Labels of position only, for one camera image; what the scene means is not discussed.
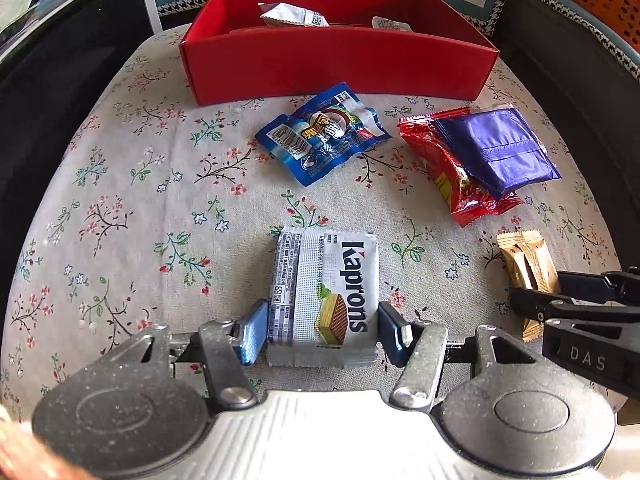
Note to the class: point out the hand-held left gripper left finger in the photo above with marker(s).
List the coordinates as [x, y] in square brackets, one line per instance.
[252, 332]

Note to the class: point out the red gummy packet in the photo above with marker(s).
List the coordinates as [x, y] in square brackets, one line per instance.
[440, 160]

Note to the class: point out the tan snack packet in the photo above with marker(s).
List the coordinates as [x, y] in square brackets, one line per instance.
[525, 260]

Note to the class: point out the small white snack packet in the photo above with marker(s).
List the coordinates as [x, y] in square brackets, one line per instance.
[392, 23]

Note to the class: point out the silver snack packet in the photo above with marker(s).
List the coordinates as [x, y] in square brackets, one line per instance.
[290, 15]

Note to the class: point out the white wafer packet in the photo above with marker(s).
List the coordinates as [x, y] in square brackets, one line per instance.
[325, 285]

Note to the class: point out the red cardboard box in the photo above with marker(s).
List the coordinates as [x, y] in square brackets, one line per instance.
[325, 70]

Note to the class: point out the blue snack packet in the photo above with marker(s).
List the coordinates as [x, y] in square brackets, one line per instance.
[320, 135]

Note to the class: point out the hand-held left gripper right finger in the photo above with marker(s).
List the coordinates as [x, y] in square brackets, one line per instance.
[392, 332]

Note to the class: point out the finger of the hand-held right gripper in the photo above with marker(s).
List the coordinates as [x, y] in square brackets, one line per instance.
[620, 287]
[575, 311]

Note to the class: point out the purple snack packet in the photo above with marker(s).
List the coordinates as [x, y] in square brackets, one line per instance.
[500, 150]

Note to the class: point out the black glass table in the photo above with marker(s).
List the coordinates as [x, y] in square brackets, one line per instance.
[75, 60]

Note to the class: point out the orange plastic basket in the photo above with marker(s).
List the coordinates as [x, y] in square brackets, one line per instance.
[610, 5]

